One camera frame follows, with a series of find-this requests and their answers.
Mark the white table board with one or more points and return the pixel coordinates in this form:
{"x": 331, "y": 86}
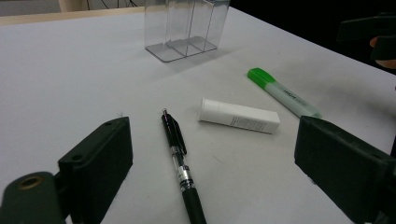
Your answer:
{"x": 77, "y": 71}

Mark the wooden table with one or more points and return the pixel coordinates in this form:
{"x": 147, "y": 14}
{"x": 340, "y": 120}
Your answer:
{"x": 62, "y": 16}

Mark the green highlighter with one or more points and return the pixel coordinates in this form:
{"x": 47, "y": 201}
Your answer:
{"x": 289, "y": 98}

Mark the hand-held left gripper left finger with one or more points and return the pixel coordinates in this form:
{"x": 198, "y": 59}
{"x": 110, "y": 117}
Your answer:
{"x": 96, "y": 168}

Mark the white cylindrical tube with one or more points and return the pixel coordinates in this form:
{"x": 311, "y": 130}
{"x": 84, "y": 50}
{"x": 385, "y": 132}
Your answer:
{"x": 239, "y": 118}

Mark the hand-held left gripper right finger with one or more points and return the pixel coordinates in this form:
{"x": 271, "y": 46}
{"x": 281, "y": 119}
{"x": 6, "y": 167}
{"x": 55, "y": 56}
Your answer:
{"x": 339, "y": 165}

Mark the black gel pen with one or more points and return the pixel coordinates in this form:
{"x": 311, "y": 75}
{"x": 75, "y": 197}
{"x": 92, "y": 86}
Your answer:
{"x": 174, "y": 133}

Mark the clear plastic organizer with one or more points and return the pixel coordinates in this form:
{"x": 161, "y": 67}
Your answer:
{"x": 174, "y": 49}

